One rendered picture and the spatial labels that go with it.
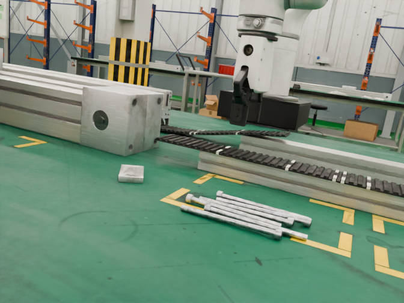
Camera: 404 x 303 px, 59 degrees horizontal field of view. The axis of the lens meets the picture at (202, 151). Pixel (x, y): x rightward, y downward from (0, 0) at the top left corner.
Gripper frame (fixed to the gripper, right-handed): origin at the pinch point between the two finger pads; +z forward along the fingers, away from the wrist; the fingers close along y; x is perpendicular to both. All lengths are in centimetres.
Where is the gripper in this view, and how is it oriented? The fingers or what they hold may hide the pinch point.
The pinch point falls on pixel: (245, 116)
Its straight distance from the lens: 72.0
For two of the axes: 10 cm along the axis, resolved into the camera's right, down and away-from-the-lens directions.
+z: -1.3, 9.6, 2.3
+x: -9.0, -2.1, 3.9
